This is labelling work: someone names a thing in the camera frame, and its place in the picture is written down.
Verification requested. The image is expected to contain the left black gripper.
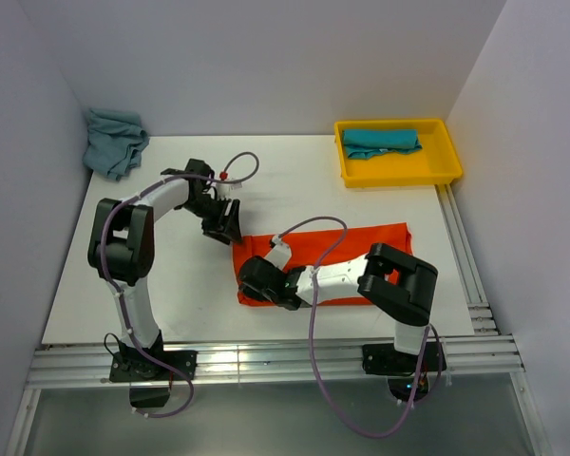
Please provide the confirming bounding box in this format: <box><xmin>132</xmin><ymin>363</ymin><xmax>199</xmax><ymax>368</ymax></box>
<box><xmin>180</xmin><ymin>194</ymin><xmax>242</xmax><ymax>245</ymax></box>

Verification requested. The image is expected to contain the orange t shirt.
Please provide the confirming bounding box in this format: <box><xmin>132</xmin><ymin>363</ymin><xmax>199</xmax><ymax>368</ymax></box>
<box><xmin>231</xmin><ymin>221</ymin><xmax>414</xmax><ymax>309</ymax></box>

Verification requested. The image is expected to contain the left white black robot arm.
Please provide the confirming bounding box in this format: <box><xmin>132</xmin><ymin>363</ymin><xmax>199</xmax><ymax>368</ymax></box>
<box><xmin>87</xmin><ymin>159</ymin><xmax>242</xmax><ymax>379</ymax></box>

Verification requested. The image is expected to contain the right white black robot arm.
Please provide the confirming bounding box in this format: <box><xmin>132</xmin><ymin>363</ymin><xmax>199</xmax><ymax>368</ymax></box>
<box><xmin>237</xmin><ymin>240</ymin><xmax>438</xmax><ymax>371</ymax></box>

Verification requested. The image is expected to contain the grey-blue crumpled t shirt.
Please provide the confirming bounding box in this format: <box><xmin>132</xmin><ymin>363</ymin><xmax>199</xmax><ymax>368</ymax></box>
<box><xmin>83</xmin><ymin>108</ymin><xmax>149</xmax><ymax>181</ymax></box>

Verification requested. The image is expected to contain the teal rolled t shirt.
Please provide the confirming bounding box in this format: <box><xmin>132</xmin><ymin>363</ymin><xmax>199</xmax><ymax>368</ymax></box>
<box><xmin>341</xmin><ymin>129</ymin><xmax>423</xmax><ymax>160</ymax></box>

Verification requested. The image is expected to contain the yellow plastic tray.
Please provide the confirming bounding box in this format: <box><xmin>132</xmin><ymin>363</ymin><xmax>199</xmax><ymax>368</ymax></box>
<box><xmin>334</xmin><ymin>119</ymin><xmax>464</xmax><ymax>188</ymax></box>

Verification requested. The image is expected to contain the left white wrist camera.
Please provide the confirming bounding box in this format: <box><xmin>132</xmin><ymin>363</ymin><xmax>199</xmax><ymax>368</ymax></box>
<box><xmin>216</xmin><ymin>181</ymin><xmax>242</xmax><ymax>199</ymax></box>

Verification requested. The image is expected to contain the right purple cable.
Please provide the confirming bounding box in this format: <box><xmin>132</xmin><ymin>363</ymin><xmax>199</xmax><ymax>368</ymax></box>
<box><xmin>270</xmin><ymin>216</ymin><xmax>446</xmax><ymax>439</ymax></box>

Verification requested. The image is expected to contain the purple cable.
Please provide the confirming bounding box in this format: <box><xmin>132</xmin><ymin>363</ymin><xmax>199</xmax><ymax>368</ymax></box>
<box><xmin>270</xmin><ymin>216</ymin><xmax>446</xmax><ymax>439</ymax></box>
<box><xmin>97</xmin><ymin>151</ymin><xmax>260</xmax><ymax>420</ymax></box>

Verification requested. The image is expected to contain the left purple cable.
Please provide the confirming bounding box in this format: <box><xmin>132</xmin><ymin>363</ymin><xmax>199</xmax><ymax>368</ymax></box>
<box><xmin>97</xmin><ymin>151</ymin><xmax>260</xmax><ymax>420</ymax></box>

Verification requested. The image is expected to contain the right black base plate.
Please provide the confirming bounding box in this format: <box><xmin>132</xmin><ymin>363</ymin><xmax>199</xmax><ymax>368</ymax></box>
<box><xmin>362</xmin><ymin>341</ymin><xmax>447</xmax><ymax>376</ymax></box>

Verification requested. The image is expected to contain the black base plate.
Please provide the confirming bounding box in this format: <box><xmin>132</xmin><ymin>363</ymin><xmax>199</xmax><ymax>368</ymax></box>
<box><xmin>108</xmin><ymin>351</ymin><xmax>198</xmax><ymax>383</ymax></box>
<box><xmin>362</xmin><ymin>341</ymin><xmax>447</xmax><ymax>376</ymax></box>

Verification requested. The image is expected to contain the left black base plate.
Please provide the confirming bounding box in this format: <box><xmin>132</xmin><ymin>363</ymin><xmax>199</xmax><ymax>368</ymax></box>
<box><xmin>108</xmin><ymin>351</ymin><xmax>198</xmax><ymax>383</ymax></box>

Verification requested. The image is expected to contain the aluminium right side rail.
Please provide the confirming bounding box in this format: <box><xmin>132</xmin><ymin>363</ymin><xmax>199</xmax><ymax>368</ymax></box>
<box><xmin>435</xmin><ymin>185</ymin><xmax>501</xmax><ymax>336</ymax></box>

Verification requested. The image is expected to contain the aluminium front rail frame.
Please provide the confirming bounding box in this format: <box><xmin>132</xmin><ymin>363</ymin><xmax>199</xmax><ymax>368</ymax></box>
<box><xmin>6</xmin><ymin>334</ymin><xmax>553</xmax><ymax>455</ymax></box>

